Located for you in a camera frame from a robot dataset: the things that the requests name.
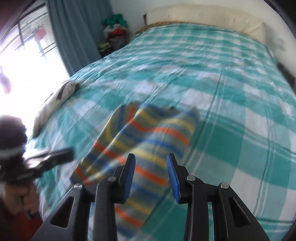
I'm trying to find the striped knit sweater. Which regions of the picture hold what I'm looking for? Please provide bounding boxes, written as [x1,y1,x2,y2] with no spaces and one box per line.
[70,102,199,240]

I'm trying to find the pile of colourful clothes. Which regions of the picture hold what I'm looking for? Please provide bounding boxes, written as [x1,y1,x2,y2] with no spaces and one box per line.
[97,14,132,58]

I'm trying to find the person's left hand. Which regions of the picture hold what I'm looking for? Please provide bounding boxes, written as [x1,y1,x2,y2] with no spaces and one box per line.
[1,182,39,215]

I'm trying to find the red garment of person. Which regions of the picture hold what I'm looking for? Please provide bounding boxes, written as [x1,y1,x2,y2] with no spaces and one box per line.
[0,200,43,240]

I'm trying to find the teal white plaid bedspread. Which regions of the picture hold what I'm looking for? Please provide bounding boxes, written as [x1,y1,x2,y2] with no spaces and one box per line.
[32,23,295,240]

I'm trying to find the dark bedside table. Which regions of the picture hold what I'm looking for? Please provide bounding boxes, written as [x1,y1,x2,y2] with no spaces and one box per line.
[277,62,295,88]

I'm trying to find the blue curtain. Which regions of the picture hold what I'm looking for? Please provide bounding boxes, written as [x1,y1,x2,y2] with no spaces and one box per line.
[45,0,113,76]

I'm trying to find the cream padded headboard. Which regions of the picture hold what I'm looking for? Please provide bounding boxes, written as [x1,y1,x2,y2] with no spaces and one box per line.
[143,4,282,50]

